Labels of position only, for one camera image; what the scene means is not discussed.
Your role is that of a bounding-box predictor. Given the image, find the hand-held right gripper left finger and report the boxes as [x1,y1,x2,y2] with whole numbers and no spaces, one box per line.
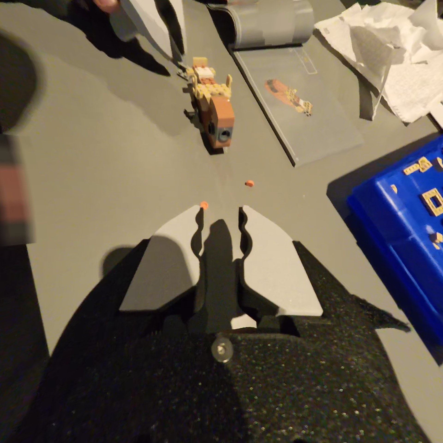
[119,204,206,312]

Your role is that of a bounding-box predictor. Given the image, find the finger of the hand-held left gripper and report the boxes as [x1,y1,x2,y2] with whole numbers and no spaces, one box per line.
[110,0,186,71]
[163,0,189,70]

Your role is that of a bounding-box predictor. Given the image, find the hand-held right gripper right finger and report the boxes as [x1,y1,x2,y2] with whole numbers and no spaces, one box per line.
[238,205,325,317]

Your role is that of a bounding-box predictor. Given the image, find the brown yellow toy brick model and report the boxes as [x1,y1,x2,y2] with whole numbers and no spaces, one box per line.
[183,56,236,154]

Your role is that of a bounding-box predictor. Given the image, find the blue plastic bin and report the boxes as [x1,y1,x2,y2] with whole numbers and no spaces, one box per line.
[346,133,443,365]

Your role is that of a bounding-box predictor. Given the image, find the grey instruction booklet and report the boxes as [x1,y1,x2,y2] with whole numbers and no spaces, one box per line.
[207,0,365,167]

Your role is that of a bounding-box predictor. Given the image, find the tan toy brick plate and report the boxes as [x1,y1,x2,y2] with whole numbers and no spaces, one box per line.
[402,157,432,174]

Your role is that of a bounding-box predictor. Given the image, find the crumpled white paper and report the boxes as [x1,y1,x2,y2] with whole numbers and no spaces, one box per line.
[314,0,443,124]

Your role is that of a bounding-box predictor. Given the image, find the tan square frame brick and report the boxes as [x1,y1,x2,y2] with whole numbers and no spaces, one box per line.
[421,189,443,217]

